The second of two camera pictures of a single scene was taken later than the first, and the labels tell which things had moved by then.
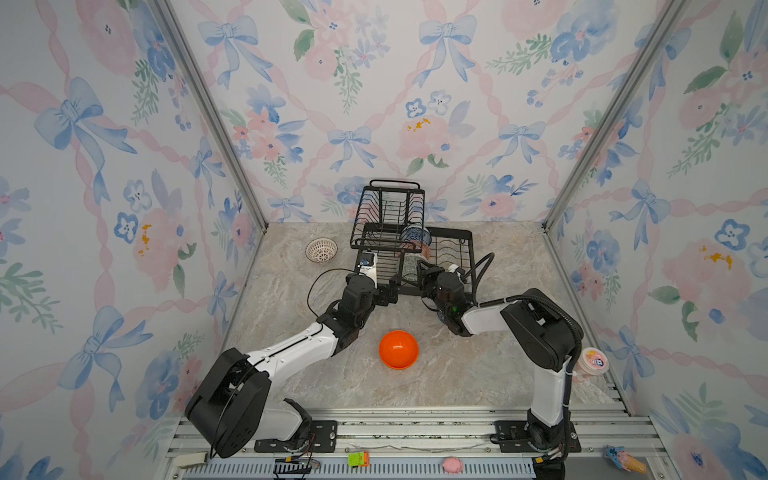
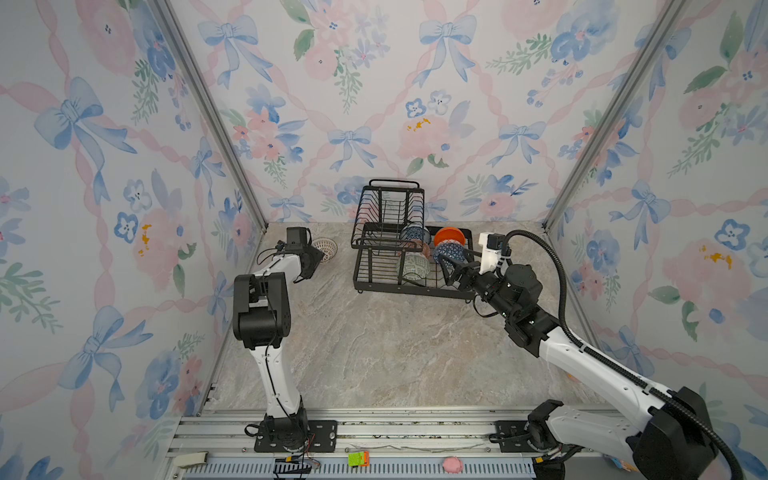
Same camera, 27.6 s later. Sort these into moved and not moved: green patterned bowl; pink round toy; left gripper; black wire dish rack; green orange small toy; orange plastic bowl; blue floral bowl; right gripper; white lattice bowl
Moved: right gripper; left gripper; orange plastic bowl
Not moved: black wire dish rack; pink round toy; blue floral bowl; white lattice bowl; green patterned bowl; green orange small toy
